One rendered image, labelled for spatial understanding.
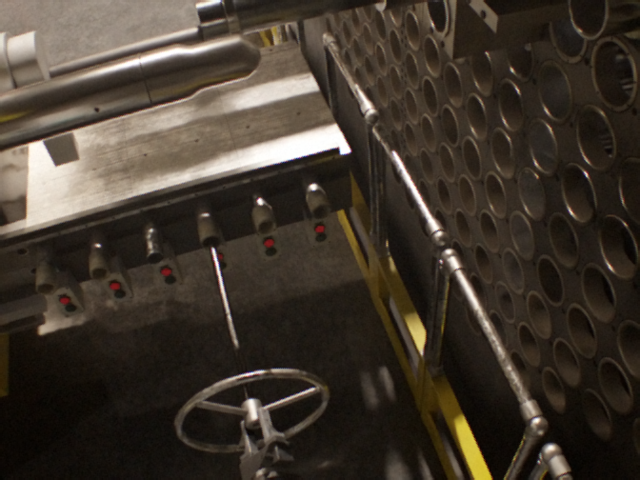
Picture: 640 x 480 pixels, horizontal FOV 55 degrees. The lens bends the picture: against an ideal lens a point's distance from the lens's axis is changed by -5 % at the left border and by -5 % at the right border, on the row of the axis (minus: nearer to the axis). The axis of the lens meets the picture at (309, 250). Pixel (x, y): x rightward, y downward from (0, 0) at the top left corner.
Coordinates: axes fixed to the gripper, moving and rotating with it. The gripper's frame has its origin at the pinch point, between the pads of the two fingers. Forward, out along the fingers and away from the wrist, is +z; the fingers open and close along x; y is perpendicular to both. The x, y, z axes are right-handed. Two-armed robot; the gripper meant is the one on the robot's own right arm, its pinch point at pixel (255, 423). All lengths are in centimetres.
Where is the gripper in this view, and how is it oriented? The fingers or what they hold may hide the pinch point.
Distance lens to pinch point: 159.9
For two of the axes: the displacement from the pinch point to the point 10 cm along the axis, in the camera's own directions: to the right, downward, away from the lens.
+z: -2.7, -7.3, 6.2
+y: -6.9, -3.0, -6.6
